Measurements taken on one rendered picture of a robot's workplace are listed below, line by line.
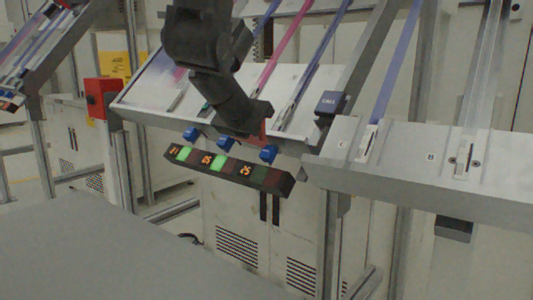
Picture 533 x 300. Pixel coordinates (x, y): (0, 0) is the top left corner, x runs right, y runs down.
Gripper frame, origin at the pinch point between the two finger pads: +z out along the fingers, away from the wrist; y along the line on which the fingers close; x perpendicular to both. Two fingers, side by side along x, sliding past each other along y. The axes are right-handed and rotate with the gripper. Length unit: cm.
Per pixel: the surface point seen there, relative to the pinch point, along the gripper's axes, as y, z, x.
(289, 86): 2.4, 1.3, -15.1
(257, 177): -1.3, 2.1, 6.1
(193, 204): 59, 51, 8
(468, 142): -33.6, -7.9, -1.6
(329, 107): -12.0, -3.4, -7.5
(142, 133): 130, 58, -18
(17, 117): 458, 107, -15
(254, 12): 27.7, 1.7, -40.1
